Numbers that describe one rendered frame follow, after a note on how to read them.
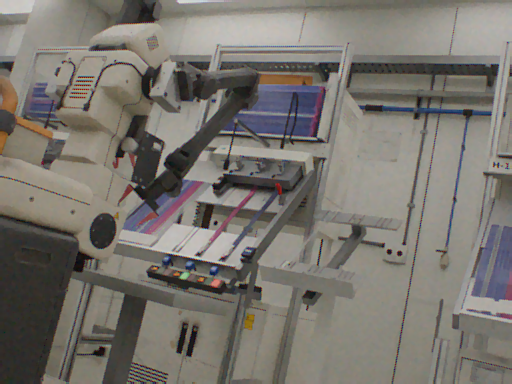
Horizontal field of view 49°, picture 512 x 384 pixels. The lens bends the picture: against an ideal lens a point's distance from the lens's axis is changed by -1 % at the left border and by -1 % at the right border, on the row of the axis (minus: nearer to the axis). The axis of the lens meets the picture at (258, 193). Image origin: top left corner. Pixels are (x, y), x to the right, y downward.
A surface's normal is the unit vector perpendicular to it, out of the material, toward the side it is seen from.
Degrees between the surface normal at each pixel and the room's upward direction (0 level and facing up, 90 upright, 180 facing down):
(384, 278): 90
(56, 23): 90
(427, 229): 90
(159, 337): 90
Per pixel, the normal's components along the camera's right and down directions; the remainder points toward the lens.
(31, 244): 0.87, 0.11
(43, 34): -0.43, -0.25
